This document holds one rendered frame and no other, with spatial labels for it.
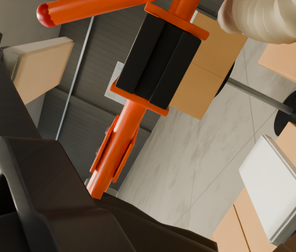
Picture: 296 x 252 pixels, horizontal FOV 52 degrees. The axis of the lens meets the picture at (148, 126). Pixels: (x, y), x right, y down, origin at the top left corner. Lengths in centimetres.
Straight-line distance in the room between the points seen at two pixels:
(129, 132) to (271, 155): 16
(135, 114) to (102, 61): 956
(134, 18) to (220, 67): 718
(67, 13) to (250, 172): 22
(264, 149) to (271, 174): 2
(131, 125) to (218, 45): 171
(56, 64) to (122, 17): 898
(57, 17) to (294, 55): 27
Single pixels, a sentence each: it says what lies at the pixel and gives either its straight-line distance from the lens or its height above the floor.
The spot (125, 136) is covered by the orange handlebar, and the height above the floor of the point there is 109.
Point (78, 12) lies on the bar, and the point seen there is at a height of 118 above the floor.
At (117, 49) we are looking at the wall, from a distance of 952.
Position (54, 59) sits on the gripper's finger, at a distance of 17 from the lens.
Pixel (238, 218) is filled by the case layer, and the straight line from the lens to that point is 126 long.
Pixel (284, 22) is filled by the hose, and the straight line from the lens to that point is 22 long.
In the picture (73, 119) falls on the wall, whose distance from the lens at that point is 1151.
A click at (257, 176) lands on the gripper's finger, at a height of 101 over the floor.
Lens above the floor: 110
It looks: 5 degrees down
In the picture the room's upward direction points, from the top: 65 degrees counter-clockwise
